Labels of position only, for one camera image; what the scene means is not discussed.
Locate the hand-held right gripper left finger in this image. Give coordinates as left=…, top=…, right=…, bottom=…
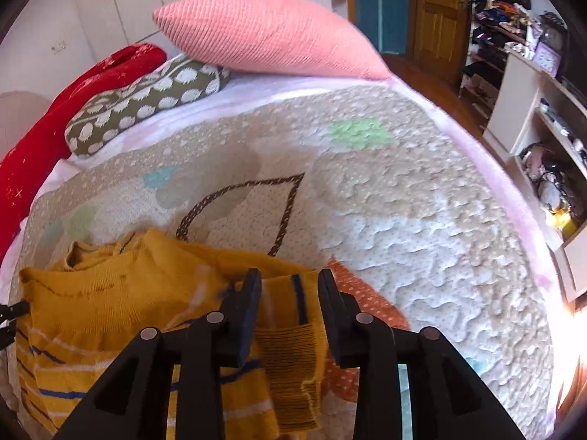
left=52, top=268, right=264, bottom=440

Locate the wooden door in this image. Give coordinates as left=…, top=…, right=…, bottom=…
left=413, top=0, right=471, bottom=85

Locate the olive white-spotted pillow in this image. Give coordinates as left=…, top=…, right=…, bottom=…
left=64, top=55, right=231, bottom=157

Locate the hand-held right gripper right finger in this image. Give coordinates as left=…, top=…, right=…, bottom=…
left=317, top=269, right=526, bottom=440

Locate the teal door panel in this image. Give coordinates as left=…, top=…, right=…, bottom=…
left=353, top=0, right=409, bottom=55

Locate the pink ribbed pillow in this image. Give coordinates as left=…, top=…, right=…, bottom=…
left=152, top=0, right=394, bottom=81

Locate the white wardrobe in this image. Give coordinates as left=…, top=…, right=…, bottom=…
left=0, top=0, right=349, bottom=97

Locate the yellow striped knit sweater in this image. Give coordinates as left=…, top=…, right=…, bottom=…
left=16, top=228, right=331, bottom=440

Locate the red patterned quilt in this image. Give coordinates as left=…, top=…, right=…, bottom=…
left=0, top=43, right=167, bottom=262

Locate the purple alarm clock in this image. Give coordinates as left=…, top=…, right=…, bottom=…
left=532, top=41, right=563, bottom=78

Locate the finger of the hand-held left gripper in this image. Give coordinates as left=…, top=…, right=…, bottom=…
left=0, top=300, right=31, bottom=351

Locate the white shelf cabinet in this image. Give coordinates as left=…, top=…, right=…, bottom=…
left=484, top=50, right=587, bottom=305

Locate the beige patterned quilted mat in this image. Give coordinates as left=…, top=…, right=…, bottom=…
left=18, top=85, right=558, bottom=440

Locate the cluttered clothes rack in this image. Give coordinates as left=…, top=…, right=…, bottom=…
left=460, top=0, right=569, bottom=115

